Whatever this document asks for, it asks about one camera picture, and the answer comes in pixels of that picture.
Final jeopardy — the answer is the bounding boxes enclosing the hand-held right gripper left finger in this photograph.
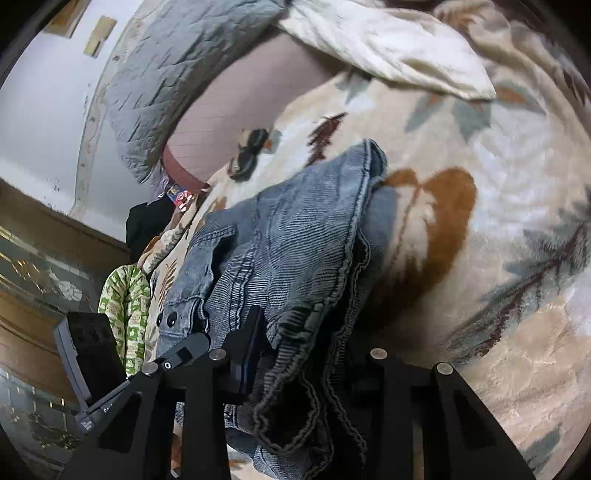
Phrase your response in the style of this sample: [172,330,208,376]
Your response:
[60,307,266,480]

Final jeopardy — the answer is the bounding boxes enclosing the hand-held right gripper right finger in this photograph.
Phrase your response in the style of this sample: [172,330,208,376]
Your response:
[348,348,539,480]

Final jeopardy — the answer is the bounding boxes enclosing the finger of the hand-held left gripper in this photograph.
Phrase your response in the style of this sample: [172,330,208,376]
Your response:
[156,331,212,377]

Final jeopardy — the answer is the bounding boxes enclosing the grey washed denim pants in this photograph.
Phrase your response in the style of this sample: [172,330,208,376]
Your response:
[154,138,400,480]

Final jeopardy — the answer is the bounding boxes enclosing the green frog print quilt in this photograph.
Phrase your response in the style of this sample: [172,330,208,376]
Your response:
[98,264,151,377]

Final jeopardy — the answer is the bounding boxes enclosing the brown wooden cabinet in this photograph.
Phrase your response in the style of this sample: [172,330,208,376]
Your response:
[0,178,132,476]

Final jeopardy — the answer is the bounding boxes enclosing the black cloth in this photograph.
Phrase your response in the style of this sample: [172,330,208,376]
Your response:
[126,196,176,264]

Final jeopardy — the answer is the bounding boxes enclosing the small red blue box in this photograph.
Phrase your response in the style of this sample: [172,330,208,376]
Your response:
[164,182,195,210]

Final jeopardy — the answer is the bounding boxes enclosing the black hair clip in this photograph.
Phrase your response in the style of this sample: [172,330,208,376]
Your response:
[227,127,273,182]

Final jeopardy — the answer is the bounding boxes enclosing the cream leaf print blanket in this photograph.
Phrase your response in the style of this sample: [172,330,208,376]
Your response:
[139,0,591,480]

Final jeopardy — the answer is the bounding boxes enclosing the pink brown padded headboard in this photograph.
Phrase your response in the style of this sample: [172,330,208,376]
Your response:
[161,25,345,195]

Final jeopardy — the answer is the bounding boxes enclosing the grey quilted pillow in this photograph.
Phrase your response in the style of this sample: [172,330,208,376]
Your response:
[105,0,291,185]

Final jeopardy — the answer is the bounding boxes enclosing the cream crumpled cloth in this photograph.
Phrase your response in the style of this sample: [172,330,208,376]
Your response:
[277,0,497,101]

